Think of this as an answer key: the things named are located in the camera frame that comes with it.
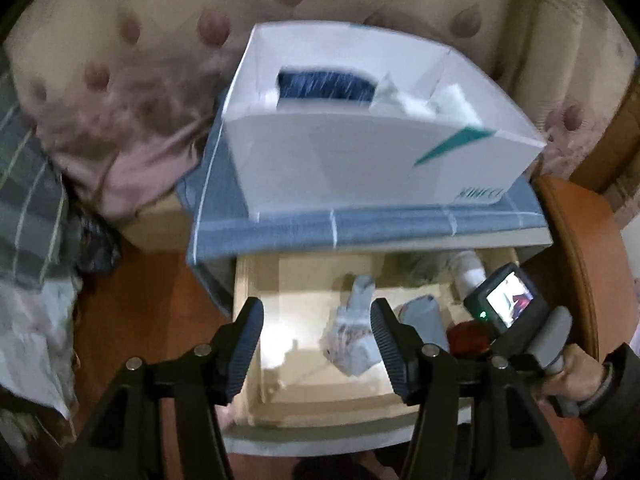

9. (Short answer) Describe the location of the person's right hand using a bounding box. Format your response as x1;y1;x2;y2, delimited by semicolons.
537;345;608;403

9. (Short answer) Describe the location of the plaid grey-green blanket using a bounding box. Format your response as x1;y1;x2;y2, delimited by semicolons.
0;67;83;291

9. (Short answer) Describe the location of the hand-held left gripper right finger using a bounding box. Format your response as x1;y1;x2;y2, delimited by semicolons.
370;297;576;480

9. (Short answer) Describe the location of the brown wooden furniture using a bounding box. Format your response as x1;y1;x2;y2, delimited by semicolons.
520;175;640;466

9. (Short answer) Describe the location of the person's right forearm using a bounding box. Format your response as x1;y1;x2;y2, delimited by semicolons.
585;342;640;461

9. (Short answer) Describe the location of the grey-white nightstand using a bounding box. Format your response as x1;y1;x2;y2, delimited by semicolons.
200;230;553;321

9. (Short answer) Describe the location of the dark blue patterned bag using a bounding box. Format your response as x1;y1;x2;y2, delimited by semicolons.
75;212;123;273

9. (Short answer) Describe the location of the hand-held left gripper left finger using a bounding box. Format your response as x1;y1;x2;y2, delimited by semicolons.
60;296;265;480

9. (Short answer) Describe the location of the dark blue patterned underwear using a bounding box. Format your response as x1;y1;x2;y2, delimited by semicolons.
276;67;376;111

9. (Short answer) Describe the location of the blue checked cloth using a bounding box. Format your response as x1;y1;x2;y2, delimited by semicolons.
186;95;551;321

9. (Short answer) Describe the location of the grey knit sock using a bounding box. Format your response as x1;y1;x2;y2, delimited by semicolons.
400;252;458;286

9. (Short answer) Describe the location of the pale patterned sock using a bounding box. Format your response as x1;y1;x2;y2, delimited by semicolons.
320;274;388;376

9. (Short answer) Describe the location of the white floral cloth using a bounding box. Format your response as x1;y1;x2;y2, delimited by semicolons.
0;280;83;426

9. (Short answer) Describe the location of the white cardboard box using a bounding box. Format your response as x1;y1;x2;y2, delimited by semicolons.
221;21;547;222

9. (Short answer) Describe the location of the light grey underwear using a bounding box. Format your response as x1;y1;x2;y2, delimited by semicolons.
370;74;416;118

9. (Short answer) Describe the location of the leaf print beige bedding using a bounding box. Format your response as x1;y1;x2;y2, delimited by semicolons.
0;0;640;226

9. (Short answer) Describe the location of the beige box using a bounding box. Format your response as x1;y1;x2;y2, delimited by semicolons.
120;195;196;256

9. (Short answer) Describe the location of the grey-blue sock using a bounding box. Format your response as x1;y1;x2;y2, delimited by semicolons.
392;296;448;356

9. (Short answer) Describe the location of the wooden drawer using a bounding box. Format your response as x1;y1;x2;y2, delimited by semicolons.
222;247;526;458

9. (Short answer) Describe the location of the white sock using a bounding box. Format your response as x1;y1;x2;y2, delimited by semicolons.
447;251;488;301

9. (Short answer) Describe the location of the red underwear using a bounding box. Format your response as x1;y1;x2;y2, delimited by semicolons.
446;321;493;356

